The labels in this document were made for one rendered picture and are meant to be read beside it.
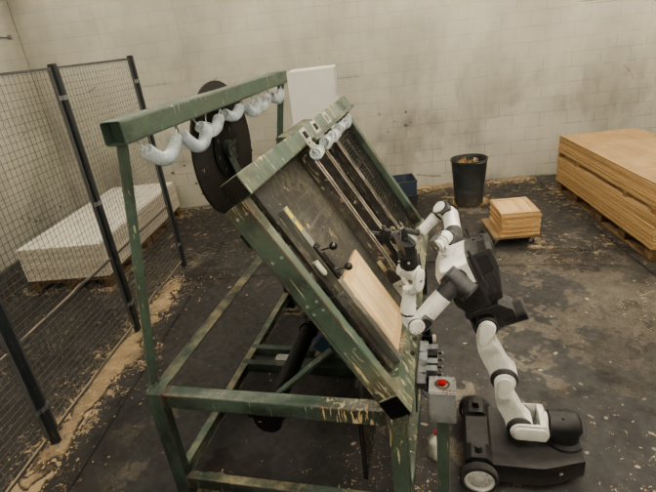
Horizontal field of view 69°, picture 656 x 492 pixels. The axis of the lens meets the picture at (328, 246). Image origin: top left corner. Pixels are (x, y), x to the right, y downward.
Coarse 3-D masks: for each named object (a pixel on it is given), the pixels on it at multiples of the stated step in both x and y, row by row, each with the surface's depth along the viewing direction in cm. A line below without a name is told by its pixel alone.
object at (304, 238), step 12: (288, 216) 218; (300, 240) 222; (312, 240) 225; (312, 252) 223; (324, 264) 224; (336, 288) 228; (348, 288) 231; (360, 312) 231; (372, 324) 232; (384, 336) 236; (384, 348) 237; (396, 360) 238
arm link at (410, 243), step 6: (396, 234) 208; (396, 240) 207; (408, 240) 204; (414, 240) 202; (402, 246) 203; (408, 246) 200; (414, 246) 201; (402, 252) 207; (408, 252) 204; (414, 252) 205; (402, 258) 208; (408, 258) 207; (414, 258) 207; (402, 264) 209; (408, 264) 208; (414, 264) 209
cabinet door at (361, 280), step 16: (352, 256) 259; (352, 272) 249; (368, 272) 265; (352, 288) 240; (368, 288) 256; (384, 288) 272; (368, 304) 246; (384, 304) 262; (384, 320) 251; (400, 320) 269
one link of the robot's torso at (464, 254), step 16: (464, 240) 246; (480, 240) 237; (448, 256) 238; (464, 256) 230; (480, 256) 247; (496, 256) 234; (464, 272) 227; (480, 272) 230; (496, 272) 228; (480, 288) 232; (496, 288) 232; (464, 304) 238; (480, 304) 237
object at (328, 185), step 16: (304, 128) 269; (304, 160) 270; (320, 176) 271; (336, 192) 274; (336, 208) 278; (352, 208) 280; (352, 224) 279; (368, 240) 282; (384, 256) 284; (384, 272) 289; (400, 288) 290
